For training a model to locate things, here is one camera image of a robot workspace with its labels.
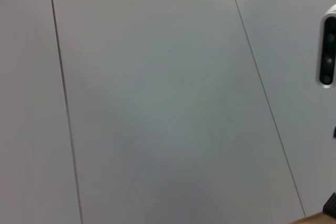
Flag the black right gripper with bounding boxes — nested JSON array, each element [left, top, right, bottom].
[[322, 126, 336, 216]]

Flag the white depth camera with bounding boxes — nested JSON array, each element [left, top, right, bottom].
[[316, 3, 336, 89]]

